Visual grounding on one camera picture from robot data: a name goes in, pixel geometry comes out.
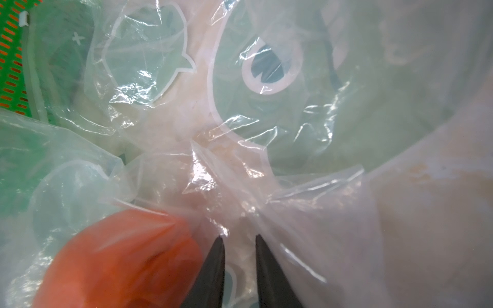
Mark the oranges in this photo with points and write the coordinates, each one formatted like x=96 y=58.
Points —
x=129 y=259

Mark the green zip bag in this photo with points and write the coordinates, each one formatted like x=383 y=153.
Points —
x=323 y=230
x=289 y=87

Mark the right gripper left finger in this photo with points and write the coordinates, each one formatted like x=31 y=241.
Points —
x=208 y=288

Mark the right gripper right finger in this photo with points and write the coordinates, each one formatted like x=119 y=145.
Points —
x=274 y=290

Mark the green plastic basket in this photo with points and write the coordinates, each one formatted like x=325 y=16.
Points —
x=13 y=90

